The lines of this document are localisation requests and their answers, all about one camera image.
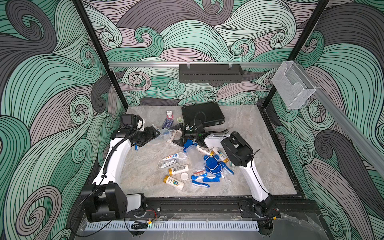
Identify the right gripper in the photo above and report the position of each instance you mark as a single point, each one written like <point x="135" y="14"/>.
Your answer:
<point x="180" y="126"/>

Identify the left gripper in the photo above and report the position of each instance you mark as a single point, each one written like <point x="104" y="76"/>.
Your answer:
<point x="150" y="134"/>

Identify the blue-lid container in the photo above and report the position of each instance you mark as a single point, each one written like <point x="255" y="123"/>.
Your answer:
<point x="166" y="135"/>
<point x="195" y="157"/>

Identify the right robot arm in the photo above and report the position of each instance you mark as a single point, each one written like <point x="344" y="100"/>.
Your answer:
<point x="240" y="154"/>

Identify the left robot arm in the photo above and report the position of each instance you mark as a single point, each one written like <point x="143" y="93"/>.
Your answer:
<point x="104" y="199"/>

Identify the dark blue small box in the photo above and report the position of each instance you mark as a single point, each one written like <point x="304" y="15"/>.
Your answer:
<point x="167" y="123"/>

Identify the small pink-capped bottle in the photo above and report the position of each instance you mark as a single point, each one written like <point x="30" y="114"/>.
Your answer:
<point x="169" y="115"/>

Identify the yellow-cap bottle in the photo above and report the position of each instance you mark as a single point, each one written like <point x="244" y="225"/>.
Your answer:
<point x="178" y="170"/>
<point x="173" y="182"/>

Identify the black hard case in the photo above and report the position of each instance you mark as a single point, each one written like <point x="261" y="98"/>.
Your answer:
<point x="209" y="114"/>

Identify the round white soap disc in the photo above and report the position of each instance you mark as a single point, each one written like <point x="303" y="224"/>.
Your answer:
<point x="184" y="176"/>

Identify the red white small packet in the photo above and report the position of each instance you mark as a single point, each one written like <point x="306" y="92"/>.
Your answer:
<point x="200" y="173"/>

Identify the yellow shampoo bottle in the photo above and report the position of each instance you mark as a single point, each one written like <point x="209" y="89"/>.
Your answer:
<point x="220" y="155"/>

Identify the toothpaste and brush packet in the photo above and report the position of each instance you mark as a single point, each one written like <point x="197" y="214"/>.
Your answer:
<point x="226" y="171"/>

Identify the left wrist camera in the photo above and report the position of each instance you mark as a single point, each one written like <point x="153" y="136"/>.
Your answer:
<point x="132" y="121"/>

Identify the black wall shelf tray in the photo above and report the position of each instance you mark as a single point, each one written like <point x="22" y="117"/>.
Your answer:
<point x="210" y="73"/>

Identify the white slotted cable duct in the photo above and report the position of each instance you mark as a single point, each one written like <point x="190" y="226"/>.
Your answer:
<point x="178" y="225"/>

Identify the clear acrylic wall holder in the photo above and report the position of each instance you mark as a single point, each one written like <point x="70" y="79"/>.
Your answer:
<point x="293" y="84"/>

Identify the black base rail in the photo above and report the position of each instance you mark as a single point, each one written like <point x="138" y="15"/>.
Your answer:
<point x="243" y="205"/>

